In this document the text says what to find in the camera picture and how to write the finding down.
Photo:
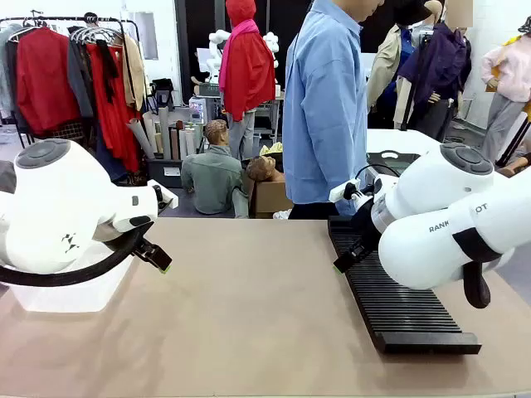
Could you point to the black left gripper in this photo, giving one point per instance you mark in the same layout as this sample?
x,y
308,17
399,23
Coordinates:
x,y
143,248

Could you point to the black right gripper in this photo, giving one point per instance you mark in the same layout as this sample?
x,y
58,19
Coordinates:
x,y
365,221

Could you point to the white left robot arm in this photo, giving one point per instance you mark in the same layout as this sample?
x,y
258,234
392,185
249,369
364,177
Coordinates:
x,y
62,207

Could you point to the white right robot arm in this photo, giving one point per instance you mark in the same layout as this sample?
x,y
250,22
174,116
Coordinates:
x,y
435,248

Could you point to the black slotted PCB rack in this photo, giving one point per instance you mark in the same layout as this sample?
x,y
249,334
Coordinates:
x,y
398,307

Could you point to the black bin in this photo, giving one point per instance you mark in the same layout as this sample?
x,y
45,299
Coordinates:
x,y
164,172

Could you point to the clear plastic storage box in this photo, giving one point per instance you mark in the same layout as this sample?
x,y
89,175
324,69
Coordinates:
x,y
74,298

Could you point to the seated mannequin in grey jacket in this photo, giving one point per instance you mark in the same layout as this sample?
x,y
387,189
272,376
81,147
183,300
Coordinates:
x,y
209,178

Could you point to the brown cardboard box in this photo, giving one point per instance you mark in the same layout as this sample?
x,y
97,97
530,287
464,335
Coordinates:
x,y
269,199

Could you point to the bundle of paper rolls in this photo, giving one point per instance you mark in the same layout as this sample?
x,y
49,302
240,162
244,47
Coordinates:
x,y
166,137

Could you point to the brown mannequin head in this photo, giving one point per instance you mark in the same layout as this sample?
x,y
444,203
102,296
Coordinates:
x,y
263,169

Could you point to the white table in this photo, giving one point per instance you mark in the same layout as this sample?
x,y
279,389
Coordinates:
x,y
398,139

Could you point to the red dress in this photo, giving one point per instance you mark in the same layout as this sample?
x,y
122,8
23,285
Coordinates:
x,y
114,116

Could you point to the person in blue shirt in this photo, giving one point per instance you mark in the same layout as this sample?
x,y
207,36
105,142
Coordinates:
x,y
323,103

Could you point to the beige garment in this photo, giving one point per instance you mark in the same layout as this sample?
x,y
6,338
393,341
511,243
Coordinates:
x,y
134,74

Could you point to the mannequin in beige coat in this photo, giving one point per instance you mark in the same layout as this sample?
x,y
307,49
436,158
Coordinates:
x,y
386,70

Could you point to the dark grey garment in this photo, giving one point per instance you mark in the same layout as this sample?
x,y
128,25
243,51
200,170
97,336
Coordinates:
x,y
79,79

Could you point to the mannequin in purple jacket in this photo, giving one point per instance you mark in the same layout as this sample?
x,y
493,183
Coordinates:
x,y
435,70

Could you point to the mannequin in red hooded coat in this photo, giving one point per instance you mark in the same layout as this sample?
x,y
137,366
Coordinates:
x,y
246,70

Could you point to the red jacket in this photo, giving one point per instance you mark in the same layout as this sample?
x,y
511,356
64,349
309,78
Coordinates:
x,y
43,83

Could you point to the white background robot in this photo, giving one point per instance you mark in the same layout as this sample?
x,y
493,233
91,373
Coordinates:
x,y
216,45

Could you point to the mannequin in pink hoodie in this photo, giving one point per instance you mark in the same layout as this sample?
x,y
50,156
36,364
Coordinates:
x,y
508,70

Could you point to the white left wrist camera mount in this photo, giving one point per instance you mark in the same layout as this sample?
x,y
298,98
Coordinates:
x,y
168,197

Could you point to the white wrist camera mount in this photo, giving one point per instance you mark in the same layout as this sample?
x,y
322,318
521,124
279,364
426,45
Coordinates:
x,y
168,197
342,191

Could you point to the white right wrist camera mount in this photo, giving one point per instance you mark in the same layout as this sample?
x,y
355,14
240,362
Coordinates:
x,y
342,191

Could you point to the black clothes rail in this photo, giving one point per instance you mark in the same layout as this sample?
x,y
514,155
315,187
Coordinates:
x,y
62,18

